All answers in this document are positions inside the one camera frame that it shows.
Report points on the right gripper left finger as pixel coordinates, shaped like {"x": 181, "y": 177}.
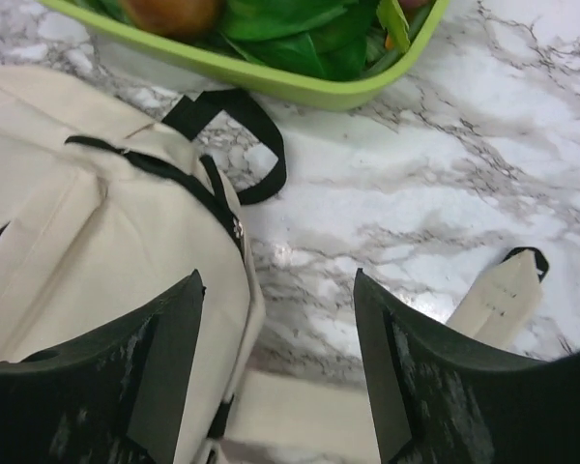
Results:
{"x": 113, "y": 395}

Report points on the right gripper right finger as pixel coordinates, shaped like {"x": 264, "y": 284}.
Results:
{"x": 438, "y": 396}

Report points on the green vegetable tray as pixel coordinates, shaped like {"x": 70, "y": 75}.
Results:
{"x": 158, "y": 59}

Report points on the brown mushroom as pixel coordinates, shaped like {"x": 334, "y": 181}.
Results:
{"x": 184, "y": 18}

